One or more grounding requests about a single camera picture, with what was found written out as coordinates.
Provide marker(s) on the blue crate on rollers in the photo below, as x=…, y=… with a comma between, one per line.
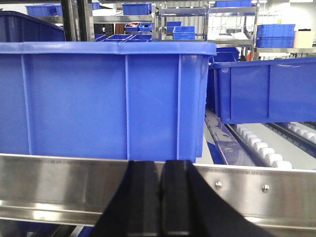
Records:
x=265, y=91

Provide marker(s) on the stacked blue crates right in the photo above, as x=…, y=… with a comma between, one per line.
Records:
x=275, y=36

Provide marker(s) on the stainless steel shelf rail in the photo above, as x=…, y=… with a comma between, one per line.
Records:
x=76, y=190

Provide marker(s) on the dark blue crate far left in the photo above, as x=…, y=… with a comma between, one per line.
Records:
x=19, y=27

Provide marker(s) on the white roller conveyor track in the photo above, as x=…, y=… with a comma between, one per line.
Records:
x=261, y=149

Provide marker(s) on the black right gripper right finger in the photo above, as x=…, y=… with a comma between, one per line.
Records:
x=191, y=208

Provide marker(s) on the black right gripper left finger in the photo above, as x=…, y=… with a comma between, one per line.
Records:
x=133, y=210

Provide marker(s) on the large blue plastic crate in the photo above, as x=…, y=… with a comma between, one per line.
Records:
x=121, y=100

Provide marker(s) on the steel background shelving rack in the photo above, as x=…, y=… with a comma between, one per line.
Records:
x=225, y=26

